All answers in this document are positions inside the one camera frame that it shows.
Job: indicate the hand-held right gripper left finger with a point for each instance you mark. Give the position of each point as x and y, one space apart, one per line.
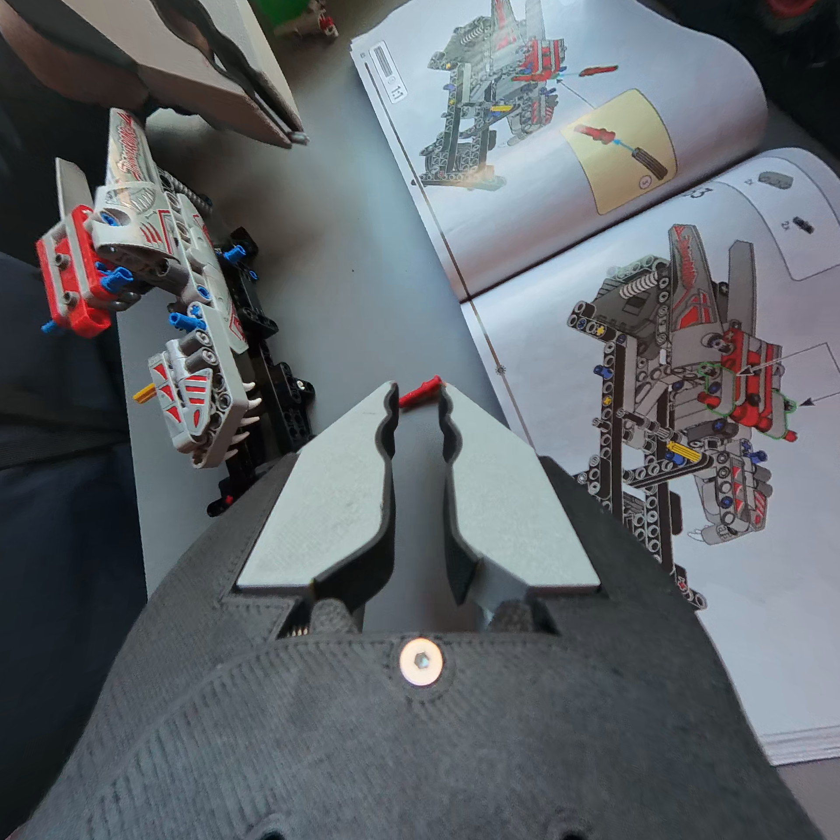
321 512

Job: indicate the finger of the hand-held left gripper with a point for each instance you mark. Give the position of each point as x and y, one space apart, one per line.
256 46
131 46

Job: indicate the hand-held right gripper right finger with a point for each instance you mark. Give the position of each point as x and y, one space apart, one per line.
512 518

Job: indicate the red lego pin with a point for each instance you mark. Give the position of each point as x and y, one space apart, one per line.
420 392

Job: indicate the grey red lego truck model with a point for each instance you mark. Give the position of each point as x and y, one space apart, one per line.
190 262

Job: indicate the small white red lego piece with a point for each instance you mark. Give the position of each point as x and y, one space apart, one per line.
308 23

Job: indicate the lego instruction booklet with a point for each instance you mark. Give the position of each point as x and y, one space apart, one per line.
722 197

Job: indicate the person's dark navy clothing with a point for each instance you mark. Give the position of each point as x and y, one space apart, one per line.
59 590

